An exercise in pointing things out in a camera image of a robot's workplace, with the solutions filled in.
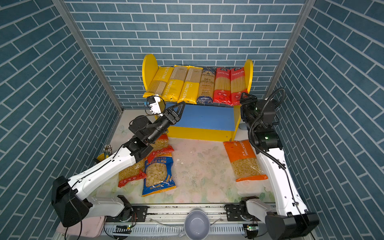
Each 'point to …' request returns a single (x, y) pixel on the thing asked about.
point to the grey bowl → (197, 226)
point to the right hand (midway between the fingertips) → (239, 93)
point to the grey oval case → (243, 126)
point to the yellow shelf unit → (211, 121)
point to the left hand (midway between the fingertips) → (184, 105)
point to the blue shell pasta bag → (158, 175)
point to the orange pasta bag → (245, 165)
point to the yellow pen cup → (107, 152)
